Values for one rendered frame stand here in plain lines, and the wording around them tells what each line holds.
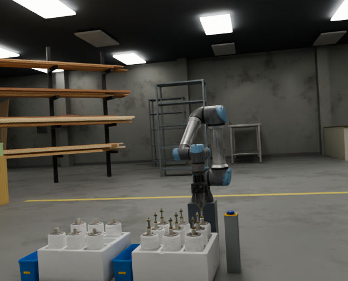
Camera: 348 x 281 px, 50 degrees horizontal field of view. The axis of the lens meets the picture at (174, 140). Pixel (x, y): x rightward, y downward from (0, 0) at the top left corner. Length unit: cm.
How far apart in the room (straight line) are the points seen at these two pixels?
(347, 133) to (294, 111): 282
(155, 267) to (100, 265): 30
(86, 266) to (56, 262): 18
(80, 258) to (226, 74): 1016
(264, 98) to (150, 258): 1006
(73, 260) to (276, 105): 1012
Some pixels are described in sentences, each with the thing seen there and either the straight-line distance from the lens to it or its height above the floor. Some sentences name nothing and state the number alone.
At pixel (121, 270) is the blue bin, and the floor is 7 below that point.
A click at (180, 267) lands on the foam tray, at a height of 11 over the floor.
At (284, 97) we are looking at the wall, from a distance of 1176.
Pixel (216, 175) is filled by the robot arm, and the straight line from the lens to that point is 249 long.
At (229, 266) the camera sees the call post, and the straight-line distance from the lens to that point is 213.
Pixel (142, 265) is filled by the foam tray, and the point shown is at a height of 12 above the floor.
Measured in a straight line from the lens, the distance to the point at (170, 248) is 194.
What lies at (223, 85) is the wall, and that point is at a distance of 1179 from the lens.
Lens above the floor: 75
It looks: level
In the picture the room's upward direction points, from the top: 3 degrees counter-clockwise
